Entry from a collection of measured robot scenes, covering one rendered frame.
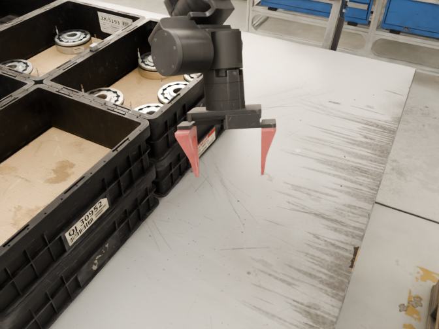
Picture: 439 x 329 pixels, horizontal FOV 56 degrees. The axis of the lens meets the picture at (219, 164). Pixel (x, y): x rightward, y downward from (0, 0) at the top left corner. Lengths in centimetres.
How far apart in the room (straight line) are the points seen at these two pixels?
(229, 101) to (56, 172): 44
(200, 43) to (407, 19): 237
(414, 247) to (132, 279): 134
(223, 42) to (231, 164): 52
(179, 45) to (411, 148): 200
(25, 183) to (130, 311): 32
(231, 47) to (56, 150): 50
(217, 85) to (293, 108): 70
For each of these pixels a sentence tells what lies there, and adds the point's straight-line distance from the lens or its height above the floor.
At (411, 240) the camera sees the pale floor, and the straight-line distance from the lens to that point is 194.
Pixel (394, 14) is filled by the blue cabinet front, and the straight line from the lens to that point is 283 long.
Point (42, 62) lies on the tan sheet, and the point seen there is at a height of 83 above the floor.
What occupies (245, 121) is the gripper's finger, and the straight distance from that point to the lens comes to 57.
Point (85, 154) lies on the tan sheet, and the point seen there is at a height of 83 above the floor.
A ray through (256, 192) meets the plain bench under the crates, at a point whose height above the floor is 70.
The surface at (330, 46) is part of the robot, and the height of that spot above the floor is 64.
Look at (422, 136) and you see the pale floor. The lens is 253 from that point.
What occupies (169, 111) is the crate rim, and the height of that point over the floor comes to 92.
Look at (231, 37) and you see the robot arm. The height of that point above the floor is 115.
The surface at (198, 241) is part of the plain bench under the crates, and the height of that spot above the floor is 70.
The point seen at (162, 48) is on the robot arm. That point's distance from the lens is 54.
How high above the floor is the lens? 139
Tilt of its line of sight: 42 degrees down
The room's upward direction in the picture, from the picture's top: straight up
